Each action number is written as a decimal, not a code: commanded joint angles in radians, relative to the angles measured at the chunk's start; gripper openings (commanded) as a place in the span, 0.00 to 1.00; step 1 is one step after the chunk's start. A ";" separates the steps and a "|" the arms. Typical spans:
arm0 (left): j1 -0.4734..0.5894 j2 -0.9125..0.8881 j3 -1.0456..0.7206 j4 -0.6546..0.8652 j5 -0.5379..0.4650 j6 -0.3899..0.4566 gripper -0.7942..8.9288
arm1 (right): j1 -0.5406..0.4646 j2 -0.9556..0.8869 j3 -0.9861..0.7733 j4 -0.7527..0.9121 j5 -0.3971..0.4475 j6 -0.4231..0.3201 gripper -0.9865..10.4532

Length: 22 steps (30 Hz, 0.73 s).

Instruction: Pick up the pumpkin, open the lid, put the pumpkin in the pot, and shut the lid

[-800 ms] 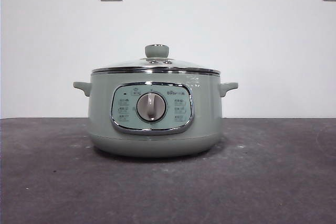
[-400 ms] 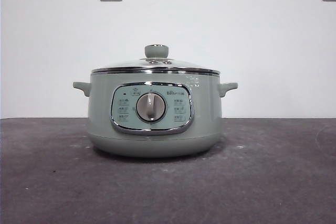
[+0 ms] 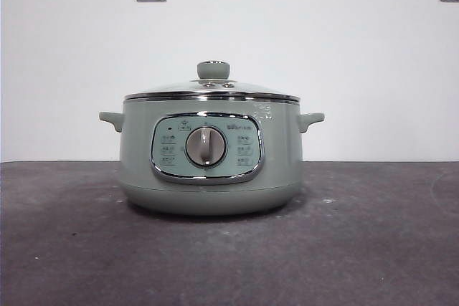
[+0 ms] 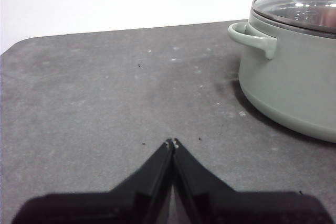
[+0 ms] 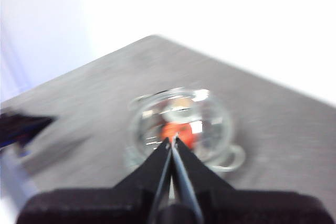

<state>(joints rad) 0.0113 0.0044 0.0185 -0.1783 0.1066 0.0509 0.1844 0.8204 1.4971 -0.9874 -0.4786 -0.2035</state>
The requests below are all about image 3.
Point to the glass lid with green knob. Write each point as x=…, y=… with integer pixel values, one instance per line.
x=212, y=69

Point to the green electric cooking pot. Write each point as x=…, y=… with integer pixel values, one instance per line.
x=143, y=162

